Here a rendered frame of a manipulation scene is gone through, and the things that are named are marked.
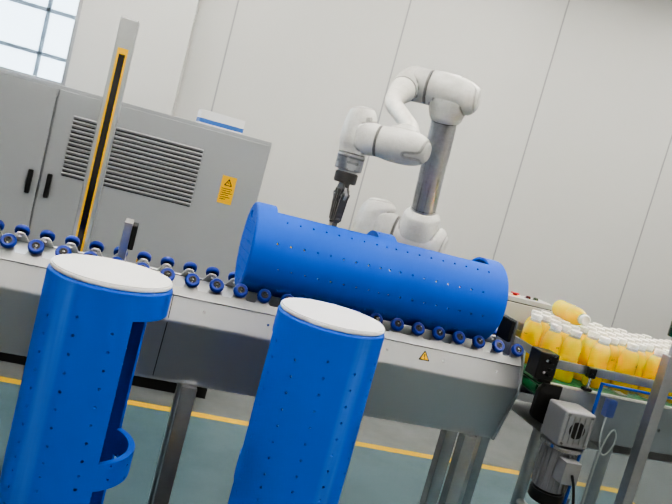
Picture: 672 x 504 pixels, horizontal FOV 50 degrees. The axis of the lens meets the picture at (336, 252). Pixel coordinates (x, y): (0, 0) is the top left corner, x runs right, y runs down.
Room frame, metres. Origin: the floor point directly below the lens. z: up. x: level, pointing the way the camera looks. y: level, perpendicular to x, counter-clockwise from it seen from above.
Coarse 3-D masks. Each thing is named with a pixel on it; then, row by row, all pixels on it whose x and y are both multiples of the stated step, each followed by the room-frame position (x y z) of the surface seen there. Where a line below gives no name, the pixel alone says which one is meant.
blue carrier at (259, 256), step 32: (256, 224) 2.15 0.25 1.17; (288, 224) 2.19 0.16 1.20; (320, 224) 2.24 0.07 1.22; (256, 256) 2.13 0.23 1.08; (288, 256) 2.15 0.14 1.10; (320, 256) 2.18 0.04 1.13; (352, 256) 2.21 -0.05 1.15; (384, 256) 2.25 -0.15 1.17; (416, 256) 2.30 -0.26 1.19; (448, 256) 2.36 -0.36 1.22; (256, 288) 2.19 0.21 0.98; (288, 288) 2.19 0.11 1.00; (320, 288) 2.20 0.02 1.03; (352, 288) 2.21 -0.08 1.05; (384, 288) 2.24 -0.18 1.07; (416, 288) 2.26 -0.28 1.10; (448, 288) 2.29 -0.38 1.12; (480, 288) 2.33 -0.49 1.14; (416, 320) 2.32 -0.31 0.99; (448, 320) 2.32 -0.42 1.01; (480, 320) 2.34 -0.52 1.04
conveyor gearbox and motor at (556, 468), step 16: (560, 400) 2.29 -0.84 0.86; (560, 416) 2.21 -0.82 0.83; (576, 416) 2.20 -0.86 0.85; (592, 416) 2.21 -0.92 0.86; (544, 432) 2.26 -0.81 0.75; (560, 432) 2.19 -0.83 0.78; (576, 432) 2.20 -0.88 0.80; (544, 448) 2.25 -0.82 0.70; (560, 448) 2.19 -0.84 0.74; (576, 448) 2.21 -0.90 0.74; (544, 464) 2.23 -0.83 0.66; (560, 464) 2.18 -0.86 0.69; (576, 464) 2.17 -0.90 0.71; (544, 480) 2.22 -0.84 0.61; (560, 480) 2.16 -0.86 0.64; (576, 480) 2.17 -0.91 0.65; (544, 496) 2.20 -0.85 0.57; (560, 496) 2.22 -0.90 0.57
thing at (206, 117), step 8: (200, 112) 3.84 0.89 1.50; (208, 112) 3.83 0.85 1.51; (200, 120) 3.82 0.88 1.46; (208, 120) 3.83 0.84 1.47; (216, 120) 3.85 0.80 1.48; (224, 120) 3.86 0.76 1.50; (232, 120) 3.88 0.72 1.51; (240, 120) 3.89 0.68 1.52; (224, 128) 3.87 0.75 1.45; (232, 128) 3.88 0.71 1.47; (240, 128) 3.89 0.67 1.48
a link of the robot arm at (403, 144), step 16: (400, 80) 2.68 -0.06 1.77; (400, 96) 2.60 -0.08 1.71; (400, 112) 2.47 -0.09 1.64; (384, 128) 2.27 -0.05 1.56; (400, 128) 2.27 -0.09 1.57; (416, 128) 2.31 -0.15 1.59; (384, 144) 2.24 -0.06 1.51; (400, 144) 2.23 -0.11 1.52; (416, 144) 2.23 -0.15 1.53; (400, 160) 2.25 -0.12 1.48; (416, 160) 2.24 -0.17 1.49
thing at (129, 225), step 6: (126, 222) 2.11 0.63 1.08; (132, 222) 2.14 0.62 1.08; (126, 228) 2.11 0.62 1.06; (132, 228) 2.12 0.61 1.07; (126, 234) 2.11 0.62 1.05; (132, 234) 2.12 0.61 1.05; (126, 240) 2.12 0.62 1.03; (132, 240) 2.13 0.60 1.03; (120, 246) 2.11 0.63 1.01; (126, 246) 2.12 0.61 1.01; (132, 246) 2.13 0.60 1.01; (120, 252) 2.11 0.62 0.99; (126, 252) 2.15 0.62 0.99
